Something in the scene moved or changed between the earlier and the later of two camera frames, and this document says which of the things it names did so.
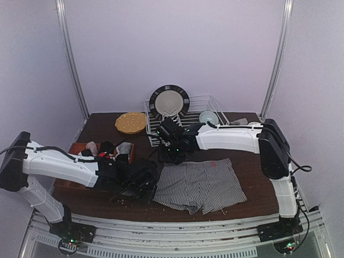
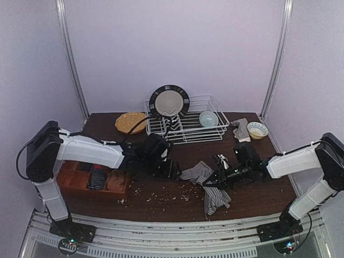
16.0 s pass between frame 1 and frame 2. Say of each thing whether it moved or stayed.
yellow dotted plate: stayed
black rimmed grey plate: stayed
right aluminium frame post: stayed
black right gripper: moved
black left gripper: moved
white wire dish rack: stayed
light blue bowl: stayed
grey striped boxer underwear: moved
